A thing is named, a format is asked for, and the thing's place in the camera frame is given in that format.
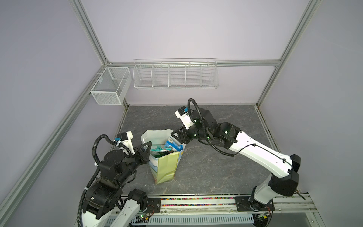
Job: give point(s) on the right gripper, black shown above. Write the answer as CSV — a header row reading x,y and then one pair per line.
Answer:
x,y
182,135

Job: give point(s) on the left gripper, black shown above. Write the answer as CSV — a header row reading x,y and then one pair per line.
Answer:
x,y
142,153

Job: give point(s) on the teal Fox's mint bag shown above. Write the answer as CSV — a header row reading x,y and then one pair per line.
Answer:
x,y
160,148

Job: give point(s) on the blue snack packet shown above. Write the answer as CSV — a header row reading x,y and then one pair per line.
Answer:
x,y
170,143

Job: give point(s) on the paper bag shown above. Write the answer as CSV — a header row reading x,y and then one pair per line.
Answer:
x,y
164,168

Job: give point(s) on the yellow green Fox's bag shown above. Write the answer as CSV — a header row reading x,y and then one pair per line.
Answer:
x,y
158,155

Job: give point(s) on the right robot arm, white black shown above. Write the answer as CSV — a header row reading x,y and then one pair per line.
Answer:
x,y
229,140

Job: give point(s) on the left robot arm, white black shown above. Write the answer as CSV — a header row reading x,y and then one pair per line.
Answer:
x,y
116,165

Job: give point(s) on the white mesh basket, small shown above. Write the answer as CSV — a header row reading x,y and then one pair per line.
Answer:
x,y
112,86

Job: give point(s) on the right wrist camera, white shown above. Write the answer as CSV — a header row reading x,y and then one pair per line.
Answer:
x,y
183,114

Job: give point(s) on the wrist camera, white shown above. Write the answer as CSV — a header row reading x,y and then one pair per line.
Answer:
x,y
123,140
183,114

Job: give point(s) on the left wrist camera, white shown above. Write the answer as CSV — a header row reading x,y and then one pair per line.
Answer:
x,y
123,140

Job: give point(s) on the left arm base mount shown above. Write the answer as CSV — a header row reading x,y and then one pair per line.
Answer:
x,y
153,205

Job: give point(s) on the white wire basket, long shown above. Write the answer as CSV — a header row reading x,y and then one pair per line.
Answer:
x,y
181,73

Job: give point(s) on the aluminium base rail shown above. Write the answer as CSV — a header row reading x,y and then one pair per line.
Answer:
x,y
185,204

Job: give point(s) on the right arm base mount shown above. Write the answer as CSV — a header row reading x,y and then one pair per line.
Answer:
x,y
243,204

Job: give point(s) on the white vented cable duct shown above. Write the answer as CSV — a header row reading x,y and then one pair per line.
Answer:
x,y
192,220

